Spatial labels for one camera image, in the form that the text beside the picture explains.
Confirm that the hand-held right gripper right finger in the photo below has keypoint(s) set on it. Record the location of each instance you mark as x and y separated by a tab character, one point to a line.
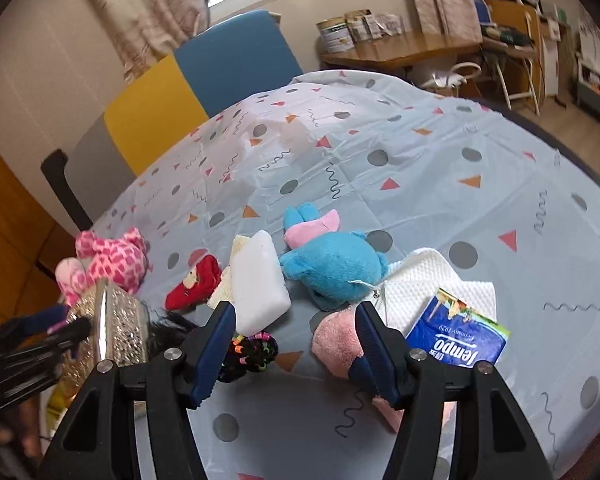
377	360

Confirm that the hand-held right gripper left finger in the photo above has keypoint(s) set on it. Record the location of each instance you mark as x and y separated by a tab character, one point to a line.
212	360

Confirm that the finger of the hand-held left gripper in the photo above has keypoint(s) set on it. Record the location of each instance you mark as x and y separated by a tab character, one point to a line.
72	332
50	316

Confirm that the silver glitter box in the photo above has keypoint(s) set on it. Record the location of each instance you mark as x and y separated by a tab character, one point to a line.
120	325

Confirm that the blue tissue packet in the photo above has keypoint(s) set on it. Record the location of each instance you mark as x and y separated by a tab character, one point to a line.
455	335

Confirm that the blue plush toy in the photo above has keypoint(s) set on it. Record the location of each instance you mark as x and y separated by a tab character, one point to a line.
330	260

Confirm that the black fluffy hair piece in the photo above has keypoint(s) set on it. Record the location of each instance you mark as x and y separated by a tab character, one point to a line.
167	327

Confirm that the cream washcloth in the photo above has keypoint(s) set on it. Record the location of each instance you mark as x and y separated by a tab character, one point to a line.
220	290

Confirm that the red plush toy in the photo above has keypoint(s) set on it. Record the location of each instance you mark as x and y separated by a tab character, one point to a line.
195	285

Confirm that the pink spotted plush toy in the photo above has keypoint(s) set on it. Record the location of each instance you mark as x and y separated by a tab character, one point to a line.
115	260

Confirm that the white foam block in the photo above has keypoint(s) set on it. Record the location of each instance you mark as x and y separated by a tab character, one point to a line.
257	285

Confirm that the white paper towel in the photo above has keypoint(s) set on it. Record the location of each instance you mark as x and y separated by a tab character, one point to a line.
430	280

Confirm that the wooden wardrobe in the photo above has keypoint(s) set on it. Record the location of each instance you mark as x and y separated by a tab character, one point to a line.
10	220

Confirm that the patterned grey bedsheet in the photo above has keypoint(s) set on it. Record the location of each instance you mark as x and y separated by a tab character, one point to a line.
380	185

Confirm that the colourful padded headboard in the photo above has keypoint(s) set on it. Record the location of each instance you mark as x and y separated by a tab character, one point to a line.
230	60

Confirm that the wooden desk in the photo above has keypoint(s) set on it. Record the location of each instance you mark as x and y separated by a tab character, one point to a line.
410	50

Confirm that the white tin can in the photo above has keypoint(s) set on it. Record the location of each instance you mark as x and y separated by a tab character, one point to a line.
335	35

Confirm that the gold printed box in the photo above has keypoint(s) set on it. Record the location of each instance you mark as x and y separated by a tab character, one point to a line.
360	25

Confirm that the white storage shelf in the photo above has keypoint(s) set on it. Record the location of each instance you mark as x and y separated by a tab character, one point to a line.
595	80

